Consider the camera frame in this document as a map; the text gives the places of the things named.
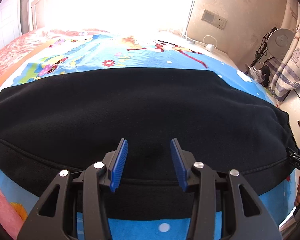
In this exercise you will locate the black sweatpants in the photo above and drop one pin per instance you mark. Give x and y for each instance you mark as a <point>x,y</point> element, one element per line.
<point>72,120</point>

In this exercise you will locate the black light stand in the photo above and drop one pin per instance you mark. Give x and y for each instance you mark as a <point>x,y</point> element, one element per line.
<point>262,50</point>

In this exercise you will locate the white wall switch socket panel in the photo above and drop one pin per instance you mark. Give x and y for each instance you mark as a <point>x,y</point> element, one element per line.
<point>214,19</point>

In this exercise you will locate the striped hanging cloth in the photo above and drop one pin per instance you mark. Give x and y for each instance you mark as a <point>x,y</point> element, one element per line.
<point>285,74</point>

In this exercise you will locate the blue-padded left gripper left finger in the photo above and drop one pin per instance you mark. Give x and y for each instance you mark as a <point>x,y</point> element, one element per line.
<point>114,162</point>

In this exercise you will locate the round grey reflector disc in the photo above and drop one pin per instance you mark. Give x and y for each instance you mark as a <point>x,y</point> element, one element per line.
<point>279,42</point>

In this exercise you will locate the round studio lamp head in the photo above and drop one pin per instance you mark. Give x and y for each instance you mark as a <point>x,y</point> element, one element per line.
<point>261,76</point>

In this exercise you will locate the white charger with cable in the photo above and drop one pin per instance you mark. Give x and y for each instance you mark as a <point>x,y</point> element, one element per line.
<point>210,43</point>

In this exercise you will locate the pink floral blanket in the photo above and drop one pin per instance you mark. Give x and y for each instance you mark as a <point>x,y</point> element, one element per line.
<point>24,44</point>

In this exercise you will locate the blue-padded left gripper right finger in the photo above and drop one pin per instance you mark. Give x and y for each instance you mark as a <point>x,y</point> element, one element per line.
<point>183,162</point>

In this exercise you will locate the white closet doors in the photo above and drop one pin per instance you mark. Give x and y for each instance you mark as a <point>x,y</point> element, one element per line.
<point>10,23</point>

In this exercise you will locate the white bed headboard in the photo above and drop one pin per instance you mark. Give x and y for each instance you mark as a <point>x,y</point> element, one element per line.
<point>37,13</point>

